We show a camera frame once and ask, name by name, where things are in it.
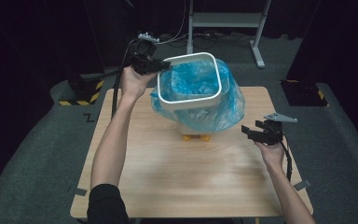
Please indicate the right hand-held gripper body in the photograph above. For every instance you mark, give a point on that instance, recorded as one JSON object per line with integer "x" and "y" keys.
{"x": 273, "y": 133}

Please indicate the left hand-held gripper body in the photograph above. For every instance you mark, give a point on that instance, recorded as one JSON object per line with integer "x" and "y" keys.
{"x": 143, "y": 57}

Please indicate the blue plastic bag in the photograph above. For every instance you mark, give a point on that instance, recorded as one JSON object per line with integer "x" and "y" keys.
{"x": 227, "y": 102}

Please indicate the cream trash bin with face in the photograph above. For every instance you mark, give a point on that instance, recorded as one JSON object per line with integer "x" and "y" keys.
{"x": 188, "y": 129}

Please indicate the person's right hand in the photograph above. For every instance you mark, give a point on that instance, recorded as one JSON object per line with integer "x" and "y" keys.
{"x": 273, "y": 155}

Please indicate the person's left hand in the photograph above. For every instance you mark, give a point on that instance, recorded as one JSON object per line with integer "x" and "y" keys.
{"x": 133, "y": 84}

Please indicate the black stand base yellow mark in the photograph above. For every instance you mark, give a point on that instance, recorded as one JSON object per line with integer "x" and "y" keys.
{"x": 301, "y": 93}

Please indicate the grey tape piece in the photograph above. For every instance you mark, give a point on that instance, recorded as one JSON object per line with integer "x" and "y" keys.
{"x": 302, "y": 185}
{"x": 80, "y": 192}

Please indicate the black yellow striped stand base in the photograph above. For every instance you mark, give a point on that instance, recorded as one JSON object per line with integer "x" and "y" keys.
{"x": 84, "y": 90}

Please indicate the person's black left sleeve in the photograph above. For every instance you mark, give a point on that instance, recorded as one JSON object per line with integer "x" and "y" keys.
{"x": 105, "y": 205}

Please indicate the white metal stand frame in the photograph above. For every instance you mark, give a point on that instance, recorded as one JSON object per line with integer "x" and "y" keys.
{"x": 223, "y": 19}

